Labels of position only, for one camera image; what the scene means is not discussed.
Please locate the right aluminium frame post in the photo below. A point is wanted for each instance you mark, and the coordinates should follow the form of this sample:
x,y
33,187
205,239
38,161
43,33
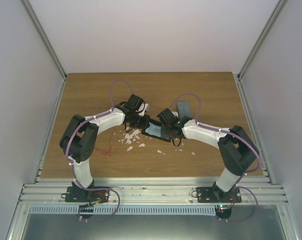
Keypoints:
x,y
262,36

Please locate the grey slotted cable duct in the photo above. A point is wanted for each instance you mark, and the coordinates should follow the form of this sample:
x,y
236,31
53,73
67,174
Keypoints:
x,y
125,209

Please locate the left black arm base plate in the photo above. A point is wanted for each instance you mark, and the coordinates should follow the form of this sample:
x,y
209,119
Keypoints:
x,y
91,195

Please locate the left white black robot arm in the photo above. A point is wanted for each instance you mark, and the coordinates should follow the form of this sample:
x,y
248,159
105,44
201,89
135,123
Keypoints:
x,y
79,139

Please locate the open black glasses case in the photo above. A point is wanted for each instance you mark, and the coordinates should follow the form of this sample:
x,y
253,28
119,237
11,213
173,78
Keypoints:
x,y
156,123

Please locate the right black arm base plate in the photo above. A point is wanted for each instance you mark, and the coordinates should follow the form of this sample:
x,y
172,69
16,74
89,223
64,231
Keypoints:
x,y
212,195

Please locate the left aluminium frame post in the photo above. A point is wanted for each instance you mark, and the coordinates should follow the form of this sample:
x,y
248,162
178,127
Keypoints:
x,y
39,28

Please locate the green glasses case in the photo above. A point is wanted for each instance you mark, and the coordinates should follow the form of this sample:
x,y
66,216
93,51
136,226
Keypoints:
x,y
184,110

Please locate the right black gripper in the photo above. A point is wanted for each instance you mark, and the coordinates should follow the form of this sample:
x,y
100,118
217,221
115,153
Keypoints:
x,y
164,134

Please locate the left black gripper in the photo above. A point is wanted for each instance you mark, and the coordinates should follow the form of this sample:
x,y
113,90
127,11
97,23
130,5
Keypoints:
x,y
145,123

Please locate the aluminium mounting rail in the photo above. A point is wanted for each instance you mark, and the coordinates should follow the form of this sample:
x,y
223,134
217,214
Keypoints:
x,y
154,190

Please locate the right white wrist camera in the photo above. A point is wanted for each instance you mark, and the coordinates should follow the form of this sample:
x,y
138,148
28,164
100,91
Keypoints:
x,y
176,113

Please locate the aluminium frame post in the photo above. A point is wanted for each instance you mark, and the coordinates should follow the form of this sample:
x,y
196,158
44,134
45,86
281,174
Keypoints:
x,y
262,36
39,28

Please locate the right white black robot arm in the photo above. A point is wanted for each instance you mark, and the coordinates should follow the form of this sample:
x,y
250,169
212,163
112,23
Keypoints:
x,y
239,154

